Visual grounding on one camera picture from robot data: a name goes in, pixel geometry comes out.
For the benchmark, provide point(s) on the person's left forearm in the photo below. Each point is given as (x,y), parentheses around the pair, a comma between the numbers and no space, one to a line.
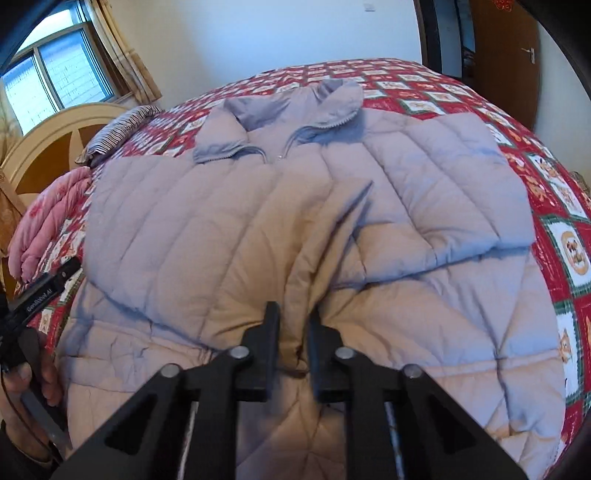
(21,457)

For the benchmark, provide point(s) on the pink floral blanket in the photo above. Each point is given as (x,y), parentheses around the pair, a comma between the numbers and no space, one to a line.
(51,217)

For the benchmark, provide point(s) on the person's left hand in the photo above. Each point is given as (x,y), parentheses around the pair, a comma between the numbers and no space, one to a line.
(46,374)

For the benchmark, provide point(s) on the cream wooden headboard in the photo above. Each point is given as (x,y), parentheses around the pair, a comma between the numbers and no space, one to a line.
(44,147)

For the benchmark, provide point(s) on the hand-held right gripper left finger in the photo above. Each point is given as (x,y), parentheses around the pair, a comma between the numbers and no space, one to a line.
(271,337)

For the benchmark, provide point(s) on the window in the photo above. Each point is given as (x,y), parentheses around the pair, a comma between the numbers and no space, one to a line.
(55,74)

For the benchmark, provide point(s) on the striped pillow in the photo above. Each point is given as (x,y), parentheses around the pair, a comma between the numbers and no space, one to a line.
(115,131)

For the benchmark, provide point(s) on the red patchwork print bed quilt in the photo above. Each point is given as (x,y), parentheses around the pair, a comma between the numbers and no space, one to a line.
(554,221)

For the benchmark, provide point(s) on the lilac quilted puffer jacket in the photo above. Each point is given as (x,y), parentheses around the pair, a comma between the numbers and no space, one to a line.
(258,221)

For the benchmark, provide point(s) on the dark wooden door frame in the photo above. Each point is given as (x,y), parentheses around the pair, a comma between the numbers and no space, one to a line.
(434,37)

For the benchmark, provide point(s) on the brown wooden door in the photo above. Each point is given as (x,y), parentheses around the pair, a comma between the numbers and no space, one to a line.
(503,60)

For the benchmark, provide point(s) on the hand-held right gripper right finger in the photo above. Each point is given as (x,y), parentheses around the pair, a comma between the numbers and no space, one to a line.
(316,341)

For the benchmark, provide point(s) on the beige checked curtain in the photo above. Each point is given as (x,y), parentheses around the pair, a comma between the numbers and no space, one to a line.
(131,60)

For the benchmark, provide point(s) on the red paper door decoration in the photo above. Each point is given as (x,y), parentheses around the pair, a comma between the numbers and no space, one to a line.
(502,4)

